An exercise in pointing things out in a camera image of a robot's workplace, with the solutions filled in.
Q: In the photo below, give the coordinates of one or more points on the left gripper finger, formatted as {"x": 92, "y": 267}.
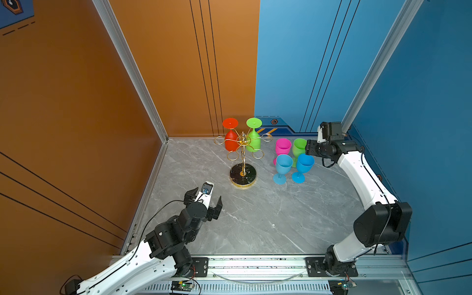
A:
{"x": 214, "y": 212}
{"x": 190, "y": 196}

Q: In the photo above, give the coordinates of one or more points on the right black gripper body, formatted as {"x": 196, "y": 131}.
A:
{"x": 316, "y": 149}

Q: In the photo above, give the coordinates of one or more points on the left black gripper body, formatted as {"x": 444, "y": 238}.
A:
{"x": 206, "y": 216}

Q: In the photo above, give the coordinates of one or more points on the blue wine glass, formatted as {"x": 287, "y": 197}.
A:
{"x": 303, "y": 165}
{"x": 283, "y": 165}

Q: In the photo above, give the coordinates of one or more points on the green wine glass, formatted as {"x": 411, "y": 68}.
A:
{"x": 253, "y": 136}
{"x": 298, "y": 148}

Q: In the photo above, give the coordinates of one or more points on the magenta wine glass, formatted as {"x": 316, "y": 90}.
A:
{"x": 282, "y": 147}

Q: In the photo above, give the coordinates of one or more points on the red wine glass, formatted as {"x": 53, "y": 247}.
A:
{"x": 231, "y": 138}

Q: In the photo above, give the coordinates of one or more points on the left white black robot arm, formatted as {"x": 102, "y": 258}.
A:
{"x": 160, "y": 255}

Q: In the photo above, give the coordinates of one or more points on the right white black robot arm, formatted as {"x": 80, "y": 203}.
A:
{"x": 385, "y": 219}

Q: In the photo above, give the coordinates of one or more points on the gold wine glass rack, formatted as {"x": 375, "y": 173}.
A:
{"x": 242, "y": 175}

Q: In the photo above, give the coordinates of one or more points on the left green circuit board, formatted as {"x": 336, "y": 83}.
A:
{"x": 182, "y": 287}

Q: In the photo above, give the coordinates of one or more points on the green circuit board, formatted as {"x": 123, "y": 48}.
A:
{"x": 341, "y": 287}
{"x": 182, "y": 287}

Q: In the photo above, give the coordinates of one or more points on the right green circuit board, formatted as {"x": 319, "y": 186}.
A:
{"x": 341, "y": 287}

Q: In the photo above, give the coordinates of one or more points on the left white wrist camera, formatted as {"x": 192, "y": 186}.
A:
{"x": 204, "y": 196}

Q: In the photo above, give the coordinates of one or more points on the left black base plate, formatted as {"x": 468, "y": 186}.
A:
{"x": 197, "y": 269}

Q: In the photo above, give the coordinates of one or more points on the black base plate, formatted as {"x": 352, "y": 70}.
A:
{"x": 197, "y": 269}
{"x": 319, "y": 267}

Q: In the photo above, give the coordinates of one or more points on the aluminium front rail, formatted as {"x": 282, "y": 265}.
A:
{"x": 279, "y": 274}

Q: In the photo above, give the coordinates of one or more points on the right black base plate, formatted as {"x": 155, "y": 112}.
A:
{"x": 319, "y": 267}

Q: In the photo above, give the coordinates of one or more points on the right aluminium corner post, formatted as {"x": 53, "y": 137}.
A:
{"x": 388, "y": 47}

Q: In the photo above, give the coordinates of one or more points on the aluminium corner post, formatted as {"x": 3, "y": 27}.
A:
{"x": 388, "y": 47}
{"x": 111, "y": 24}

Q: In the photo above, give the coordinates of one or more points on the left aluminium corner post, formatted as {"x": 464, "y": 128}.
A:
{"x": 111, "y": 24}

